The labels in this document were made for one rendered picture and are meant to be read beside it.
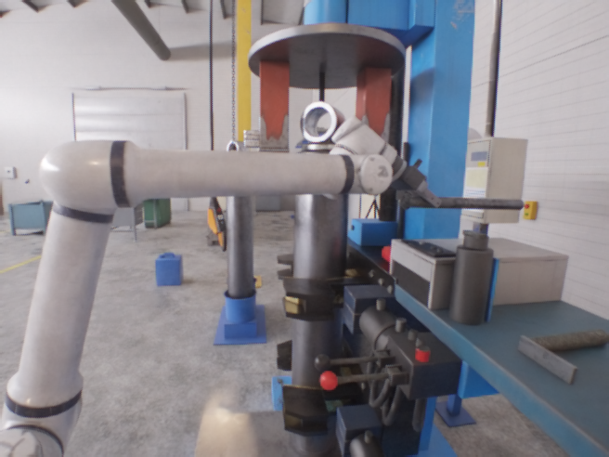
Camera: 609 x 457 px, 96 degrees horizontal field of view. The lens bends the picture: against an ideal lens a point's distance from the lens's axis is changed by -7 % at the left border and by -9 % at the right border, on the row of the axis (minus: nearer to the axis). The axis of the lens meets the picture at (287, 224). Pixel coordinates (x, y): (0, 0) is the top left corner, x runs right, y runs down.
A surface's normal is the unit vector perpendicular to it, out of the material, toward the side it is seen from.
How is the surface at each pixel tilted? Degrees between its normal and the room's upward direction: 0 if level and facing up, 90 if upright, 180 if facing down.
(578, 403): 0
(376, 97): 90
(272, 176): 97
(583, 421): 0
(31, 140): 90
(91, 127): 90
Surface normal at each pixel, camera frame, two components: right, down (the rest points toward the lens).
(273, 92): 0.09, 0.16
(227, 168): 0.33, -0.07
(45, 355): 0.30, 0.15
